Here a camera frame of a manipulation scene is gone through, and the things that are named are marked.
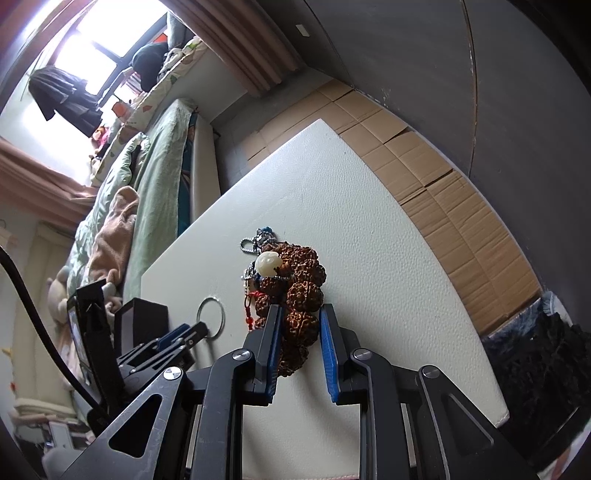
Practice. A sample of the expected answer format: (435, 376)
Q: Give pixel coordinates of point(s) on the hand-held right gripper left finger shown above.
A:
(276, 350)

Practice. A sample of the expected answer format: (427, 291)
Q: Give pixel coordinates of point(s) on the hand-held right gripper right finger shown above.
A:
(327, 350)

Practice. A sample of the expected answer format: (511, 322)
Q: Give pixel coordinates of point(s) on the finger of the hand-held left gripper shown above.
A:
(173, 337)
(157, 360)

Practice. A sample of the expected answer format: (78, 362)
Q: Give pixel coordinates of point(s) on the silver metal bangle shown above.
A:
(198, 314)

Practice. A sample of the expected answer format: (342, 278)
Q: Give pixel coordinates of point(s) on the black jewelry box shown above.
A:
(143, 321)

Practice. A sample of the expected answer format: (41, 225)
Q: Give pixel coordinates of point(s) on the white carved bead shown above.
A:
(269, 264)

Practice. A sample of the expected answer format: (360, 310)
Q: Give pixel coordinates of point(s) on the beige plush toy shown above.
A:
(60, 290)

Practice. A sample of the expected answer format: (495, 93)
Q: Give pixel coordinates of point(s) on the pink flower blanket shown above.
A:
(115, 230)

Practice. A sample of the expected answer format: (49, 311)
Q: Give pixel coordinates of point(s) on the pale green quilt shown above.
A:
(115, 198)

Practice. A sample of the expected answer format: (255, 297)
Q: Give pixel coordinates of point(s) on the bed with green sheet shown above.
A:
(161, 184)

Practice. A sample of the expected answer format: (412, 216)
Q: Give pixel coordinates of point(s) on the pink curtain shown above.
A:
(37, 180)
(240, 41)

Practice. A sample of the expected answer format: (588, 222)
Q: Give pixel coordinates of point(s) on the flattened cardboard sheets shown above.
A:
(438, 194)

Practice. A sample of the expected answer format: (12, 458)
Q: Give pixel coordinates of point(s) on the pink and red toys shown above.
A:
(99, 136)

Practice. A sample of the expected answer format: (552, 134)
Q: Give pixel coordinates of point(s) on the dark fluffy rug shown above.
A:
(540, 364)

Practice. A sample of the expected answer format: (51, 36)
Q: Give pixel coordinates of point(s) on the orange box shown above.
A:
(118, 108)

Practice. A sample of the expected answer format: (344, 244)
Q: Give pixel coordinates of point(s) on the printed window seat cushion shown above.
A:
(152, 97)

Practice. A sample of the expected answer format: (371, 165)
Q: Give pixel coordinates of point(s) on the hanging dark clothes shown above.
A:
(60, 97)

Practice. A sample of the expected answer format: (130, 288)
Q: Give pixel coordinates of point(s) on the black bag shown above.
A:
(150, 64)

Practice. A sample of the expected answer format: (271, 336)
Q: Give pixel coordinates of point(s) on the window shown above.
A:
(83, 50)

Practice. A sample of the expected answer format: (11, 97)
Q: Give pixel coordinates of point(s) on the dark wooden wardrobe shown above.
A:
(415, 60)

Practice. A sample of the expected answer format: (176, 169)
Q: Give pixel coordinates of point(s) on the grey pillow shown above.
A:
(178, 30)

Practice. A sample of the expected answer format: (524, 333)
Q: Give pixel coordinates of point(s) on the white wall socket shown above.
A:
(303, 29)

